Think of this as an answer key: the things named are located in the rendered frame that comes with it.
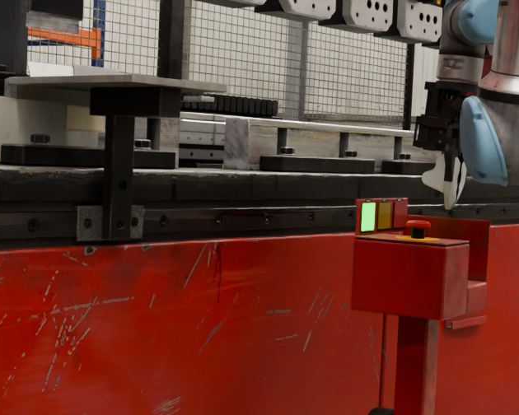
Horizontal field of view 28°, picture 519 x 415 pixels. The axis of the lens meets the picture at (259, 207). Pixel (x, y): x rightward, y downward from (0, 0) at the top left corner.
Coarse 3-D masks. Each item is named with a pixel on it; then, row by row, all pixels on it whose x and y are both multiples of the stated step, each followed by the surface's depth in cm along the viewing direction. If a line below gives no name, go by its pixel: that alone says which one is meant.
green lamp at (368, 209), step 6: (366, 204) 169; (372, 204) 171; (366, 210) 169; (372, 210) 171; (366, 216) 169; (372, 216) 171; (366, 222) 169; (372, 222) 171; (366, 228) 169; (372, 228) 171
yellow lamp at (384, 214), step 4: (380, 204) 173; (384, 204) 175; (388, 204) 176; (380, 208) 173; (384, 208) 175; (388, 208) 176; (380, 212) 173; (384, 212) 175; (388, 212) 176; (380, 216) 174; (384, 216) 175; (388, 216) 176; (380, 220) 174; (384, 220) 175; (388, 220) 176; (380, 224) 174; (384, 224) 175; (388, 224) 177; (380, 228) 174; (384, 228) 175; (388, 228) 177
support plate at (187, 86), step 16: (16, 80) 147; (32, 80) 145; (48, 80) 142; (64, 80) 140; (80, 80) 138; (96, 80) 136; (112, 80) 134; (128, 80) 132; (144, 80) 133; (160, 80) 135; (176, 80) 137
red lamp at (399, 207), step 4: (396, 204) 179; (400, 204) 180; (404, 204) 182; (396, 208) 179; (400, 208) 181; (404, 208) 182; (396, 212) 179; (400, 212) 181; (404, 212) 182; (396, 216) 179; (400, 216) 181; (396, 220) 179; (400, 220) 181; (396, 224) 179; (400, 224) 181
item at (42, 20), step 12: (24, 0) 152; (36, 0) 152; (48, 0) 154; (60, 0) 155; (72, 0) 157; (24, 12) 152; (36, 12) 152; (48, 12) 154; (60, 12) 156; (72, 12) 157; (36, 24) 154; (48, 24) 155; (60, 24) 157; (72, 24) 159
